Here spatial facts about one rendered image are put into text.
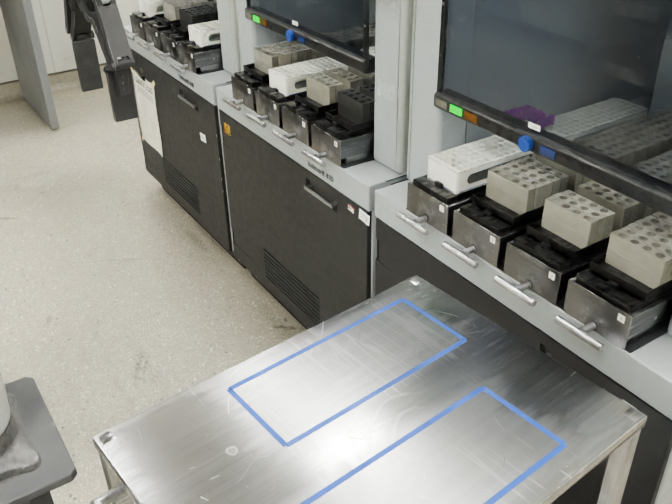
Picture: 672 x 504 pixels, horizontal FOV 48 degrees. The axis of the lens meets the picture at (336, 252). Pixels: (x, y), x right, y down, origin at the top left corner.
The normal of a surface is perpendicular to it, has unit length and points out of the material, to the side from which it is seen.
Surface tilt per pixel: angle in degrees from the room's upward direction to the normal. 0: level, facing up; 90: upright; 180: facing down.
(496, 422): 0
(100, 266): 0
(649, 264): 90
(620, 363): 90
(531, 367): 0
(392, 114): 90
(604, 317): 90
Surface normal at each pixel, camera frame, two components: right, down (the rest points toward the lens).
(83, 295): -0.02, -0.85
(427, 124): -0.84, 0.30
